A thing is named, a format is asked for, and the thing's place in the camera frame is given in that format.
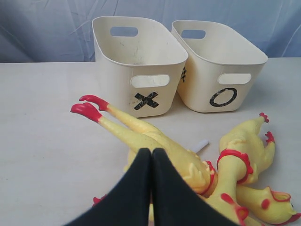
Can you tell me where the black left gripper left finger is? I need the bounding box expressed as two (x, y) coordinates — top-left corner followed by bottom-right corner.
(67, 148), (151, 226)

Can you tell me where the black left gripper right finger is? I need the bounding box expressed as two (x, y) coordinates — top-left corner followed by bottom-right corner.
(152, 148), (245, 226)

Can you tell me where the rubber chicken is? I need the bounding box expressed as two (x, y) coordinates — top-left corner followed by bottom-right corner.
(206, 113), (275, 226)
(71, 95), (301, 226)

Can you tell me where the cream bin marked O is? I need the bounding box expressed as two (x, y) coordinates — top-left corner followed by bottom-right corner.
(171, 20), (268, 113)

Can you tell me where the cream bin marked X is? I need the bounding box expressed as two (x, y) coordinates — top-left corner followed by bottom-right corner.
(92, 16), (188, 117)

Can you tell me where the blue grey backdrop curtain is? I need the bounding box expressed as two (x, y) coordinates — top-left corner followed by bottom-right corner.
(0, 0), (301, 63)

